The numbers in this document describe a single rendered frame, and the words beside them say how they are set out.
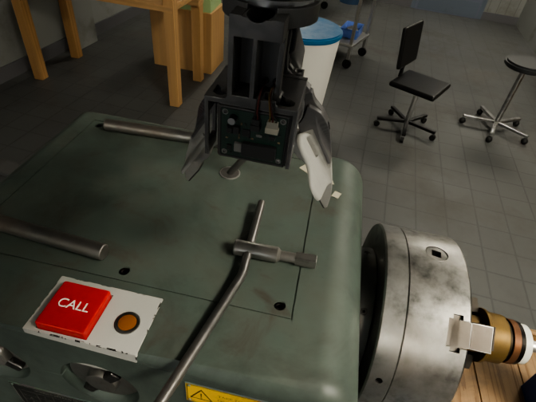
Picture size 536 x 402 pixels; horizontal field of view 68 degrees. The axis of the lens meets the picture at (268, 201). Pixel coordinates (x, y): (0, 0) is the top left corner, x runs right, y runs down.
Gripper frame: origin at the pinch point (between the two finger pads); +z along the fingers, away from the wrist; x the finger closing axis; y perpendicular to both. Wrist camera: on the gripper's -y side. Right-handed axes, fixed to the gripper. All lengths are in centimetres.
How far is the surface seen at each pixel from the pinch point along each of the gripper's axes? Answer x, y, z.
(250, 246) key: -0.7, -3.2, 12.8
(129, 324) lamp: -11.5, 10.8, 14.5
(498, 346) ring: 41, -9, 30
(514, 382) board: 57, -16, 52
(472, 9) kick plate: 213, -714, 129
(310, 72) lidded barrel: -8, -257, 91
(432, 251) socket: 26.8, -14.3, 17.3
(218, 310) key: -2.0, 7.1, 13.5
